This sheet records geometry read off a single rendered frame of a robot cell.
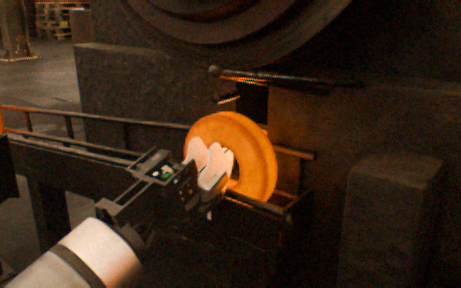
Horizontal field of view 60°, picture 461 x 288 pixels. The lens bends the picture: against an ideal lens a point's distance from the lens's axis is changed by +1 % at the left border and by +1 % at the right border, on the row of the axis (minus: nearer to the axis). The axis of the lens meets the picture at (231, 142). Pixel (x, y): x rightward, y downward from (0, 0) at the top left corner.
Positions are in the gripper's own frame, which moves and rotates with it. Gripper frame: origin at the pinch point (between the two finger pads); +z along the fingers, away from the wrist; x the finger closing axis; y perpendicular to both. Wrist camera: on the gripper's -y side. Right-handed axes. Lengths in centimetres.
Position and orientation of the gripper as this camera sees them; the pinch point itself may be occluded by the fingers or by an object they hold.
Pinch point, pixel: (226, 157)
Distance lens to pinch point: 57.8
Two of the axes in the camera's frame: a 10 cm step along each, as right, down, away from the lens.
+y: -1.9, -8.1, -5.6
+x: -7.9, -2.1, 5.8
